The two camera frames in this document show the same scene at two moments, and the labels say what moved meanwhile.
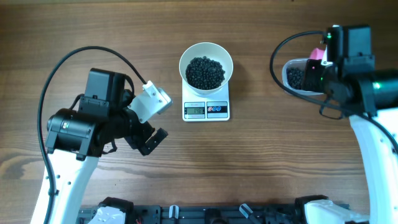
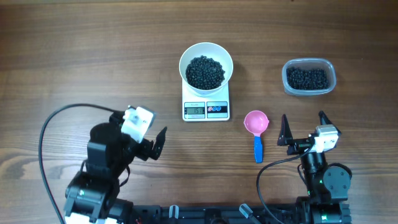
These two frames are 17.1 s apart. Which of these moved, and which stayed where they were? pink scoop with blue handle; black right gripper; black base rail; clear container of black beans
Moved: pink scoop with blue handle; black right gripper
Stayed: clear container of black beans; black base rail
